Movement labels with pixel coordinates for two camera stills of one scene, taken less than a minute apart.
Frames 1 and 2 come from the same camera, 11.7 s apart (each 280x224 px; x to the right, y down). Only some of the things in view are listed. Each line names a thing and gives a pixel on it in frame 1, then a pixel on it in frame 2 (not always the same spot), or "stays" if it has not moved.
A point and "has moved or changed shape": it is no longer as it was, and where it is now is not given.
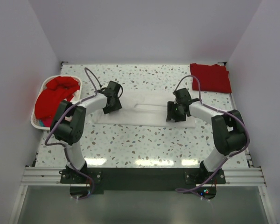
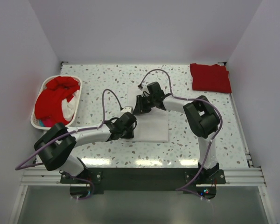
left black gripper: x=116 y=107 to x=130 y=134
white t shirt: x=144 y=109 has moved or changed shape
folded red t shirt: x=212 y=78 stays
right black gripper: x=171 y=106 to x=140 y=108
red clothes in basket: x=61 y=88 stays
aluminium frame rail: x=253 y=176 stays
